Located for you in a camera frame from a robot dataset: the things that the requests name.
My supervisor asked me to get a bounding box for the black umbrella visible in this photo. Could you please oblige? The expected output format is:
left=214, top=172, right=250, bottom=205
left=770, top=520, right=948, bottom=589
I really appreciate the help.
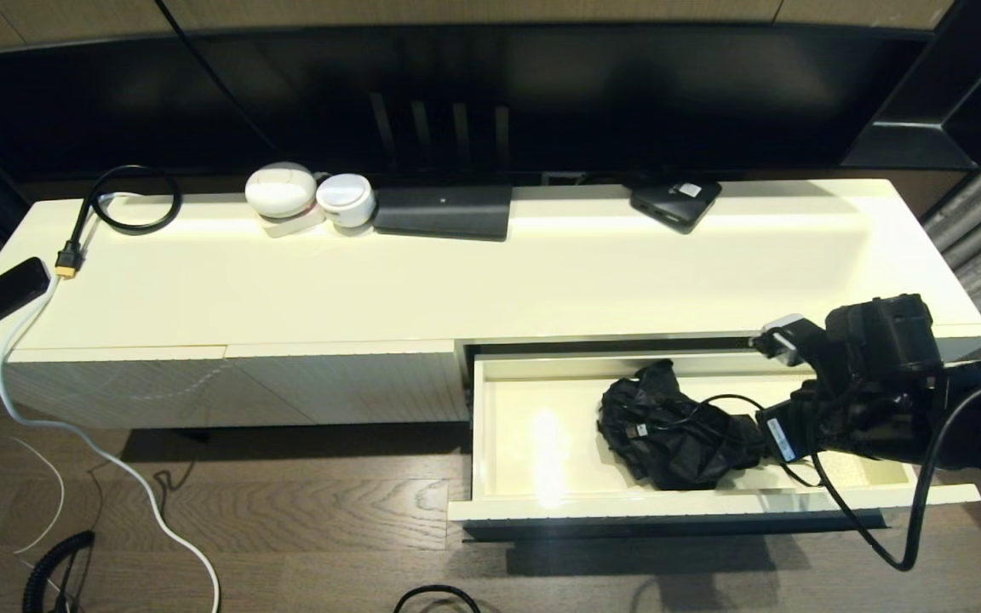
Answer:
left=597, top=358, right=826, bottom=493

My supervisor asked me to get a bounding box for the white egg-shaped device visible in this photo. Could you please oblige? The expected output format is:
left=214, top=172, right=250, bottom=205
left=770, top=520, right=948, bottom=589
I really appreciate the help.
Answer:
left=244, top=162, right=318, bottom=219

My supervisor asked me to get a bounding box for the thin white cable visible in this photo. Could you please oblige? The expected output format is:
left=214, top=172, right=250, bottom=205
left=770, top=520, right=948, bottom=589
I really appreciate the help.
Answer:
left=0, top=400, right=67, bottom=556

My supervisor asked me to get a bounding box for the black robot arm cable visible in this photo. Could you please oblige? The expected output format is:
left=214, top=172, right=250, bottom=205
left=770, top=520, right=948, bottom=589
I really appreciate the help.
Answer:
left=810, top=375, right=981, bottom=571

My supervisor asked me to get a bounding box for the black flat set-top box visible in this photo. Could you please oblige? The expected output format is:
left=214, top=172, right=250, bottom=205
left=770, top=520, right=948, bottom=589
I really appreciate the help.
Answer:
left=372, top=185, right=513, bottom=241

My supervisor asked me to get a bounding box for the black HDMI cable gold plug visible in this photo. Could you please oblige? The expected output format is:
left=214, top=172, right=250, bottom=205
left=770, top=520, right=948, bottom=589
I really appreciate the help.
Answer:
left=55, top=164, right=184, bottom=278

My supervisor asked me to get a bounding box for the black coiled cable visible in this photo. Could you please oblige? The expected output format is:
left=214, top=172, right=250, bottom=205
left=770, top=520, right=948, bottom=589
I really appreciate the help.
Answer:
left=22, top=530, right=98, bottom=613

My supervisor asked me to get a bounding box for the white cylindrical device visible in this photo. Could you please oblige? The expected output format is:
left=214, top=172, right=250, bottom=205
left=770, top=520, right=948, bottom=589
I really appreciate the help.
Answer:
left=316, top=173, right=376, bottom=228

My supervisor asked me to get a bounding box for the white cabinet drawer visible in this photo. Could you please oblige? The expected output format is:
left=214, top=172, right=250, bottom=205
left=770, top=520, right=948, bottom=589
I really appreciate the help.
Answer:
left=448, top=345, right=981, bottom=541

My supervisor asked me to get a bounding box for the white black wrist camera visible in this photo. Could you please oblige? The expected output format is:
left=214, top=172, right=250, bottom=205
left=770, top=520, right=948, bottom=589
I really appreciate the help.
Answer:
left=749, top=312, right=829, bottom=368

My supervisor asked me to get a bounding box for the dark wall shelf unit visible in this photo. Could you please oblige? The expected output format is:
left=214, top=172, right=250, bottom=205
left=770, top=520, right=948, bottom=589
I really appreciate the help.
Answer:
left=838, top=0, right=981, bottom=171

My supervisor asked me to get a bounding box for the short black USB cable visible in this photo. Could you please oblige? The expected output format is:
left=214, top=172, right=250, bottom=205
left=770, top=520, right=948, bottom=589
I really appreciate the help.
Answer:
left=622, top=393, right=768, bottom=452

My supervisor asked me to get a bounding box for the small black box white label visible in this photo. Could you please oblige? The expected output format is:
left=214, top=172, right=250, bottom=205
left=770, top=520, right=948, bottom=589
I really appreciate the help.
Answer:
left=629, top=177, right=723, bottom=234

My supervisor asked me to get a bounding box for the black television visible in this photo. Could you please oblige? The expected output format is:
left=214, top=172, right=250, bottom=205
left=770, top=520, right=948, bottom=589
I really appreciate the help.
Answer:
left=188, top=26, right=926, bottom=188

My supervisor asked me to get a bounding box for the black cable loop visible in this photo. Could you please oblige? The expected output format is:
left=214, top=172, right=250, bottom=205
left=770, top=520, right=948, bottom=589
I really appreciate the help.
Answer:
left=393, top=584, right=481, bottom=613

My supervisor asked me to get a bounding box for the white tv cabinet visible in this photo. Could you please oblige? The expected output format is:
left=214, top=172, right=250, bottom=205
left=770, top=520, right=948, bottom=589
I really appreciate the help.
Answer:
left=0, top=177, right=981, bottom=429

